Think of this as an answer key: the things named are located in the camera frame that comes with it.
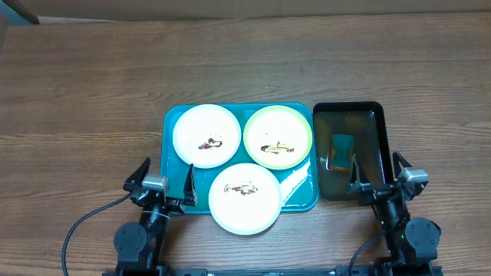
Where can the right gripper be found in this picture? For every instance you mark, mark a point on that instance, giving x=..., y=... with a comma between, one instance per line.
x=359, y=183

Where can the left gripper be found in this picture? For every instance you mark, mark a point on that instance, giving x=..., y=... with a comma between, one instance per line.
x=189, y=195

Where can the green yellow sponge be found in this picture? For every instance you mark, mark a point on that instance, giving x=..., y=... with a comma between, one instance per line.
x=341, y=150

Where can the white plate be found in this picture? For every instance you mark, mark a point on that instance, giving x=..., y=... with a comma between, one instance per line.
x=245, y=199
x=206, y=136

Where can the white plate front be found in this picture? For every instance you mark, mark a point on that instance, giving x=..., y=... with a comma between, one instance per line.
x=245, y=199

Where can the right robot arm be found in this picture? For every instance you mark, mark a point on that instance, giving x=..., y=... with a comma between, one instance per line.
x=411, y=242

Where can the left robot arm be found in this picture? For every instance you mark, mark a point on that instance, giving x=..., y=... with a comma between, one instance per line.
x=139, y=244

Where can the black water tray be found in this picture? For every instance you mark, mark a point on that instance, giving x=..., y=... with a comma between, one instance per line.
x=365, y=122

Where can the green rimmed plate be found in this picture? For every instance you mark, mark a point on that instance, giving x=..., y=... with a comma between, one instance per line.
x=277, y=137

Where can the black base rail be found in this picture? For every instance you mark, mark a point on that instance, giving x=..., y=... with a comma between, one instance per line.
x=341, y=270

